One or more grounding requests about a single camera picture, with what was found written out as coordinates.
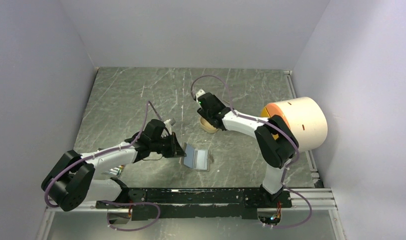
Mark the pack of coloured markers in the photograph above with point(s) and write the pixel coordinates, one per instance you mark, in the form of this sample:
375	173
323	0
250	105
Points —
115	172

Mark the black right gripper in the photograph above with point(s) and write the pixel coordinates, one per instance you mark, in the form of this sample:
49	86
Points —
203	114

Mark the grey card holder wallet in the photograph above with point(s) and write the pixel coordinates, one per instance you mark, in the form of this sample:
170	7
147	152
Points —
188	160

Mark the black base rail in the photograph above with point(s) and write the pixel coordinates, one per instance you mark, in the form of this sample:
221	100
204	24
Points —
170	203

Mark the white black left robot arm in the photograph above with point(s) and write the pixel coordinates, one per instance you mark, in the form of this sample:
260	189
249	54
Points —
73	179

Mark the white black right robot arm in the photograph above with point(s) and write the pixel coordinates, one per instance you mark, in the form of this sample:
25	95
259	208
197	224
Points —
276	142

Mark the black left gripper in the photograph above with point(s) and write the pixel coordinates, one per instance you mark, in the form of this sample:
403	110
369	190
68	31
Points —
175	149

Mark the cream cylinder orange lid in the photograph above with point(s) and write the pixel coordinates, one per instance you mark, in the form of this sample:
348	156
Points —
304	118

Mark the beige oval tray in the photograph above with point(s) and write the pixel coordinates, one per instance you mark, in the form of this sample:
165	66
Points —
206	126

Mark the aluminium frame rail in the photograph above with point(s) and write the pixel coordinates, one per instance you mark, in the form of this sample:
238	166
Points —
313	216

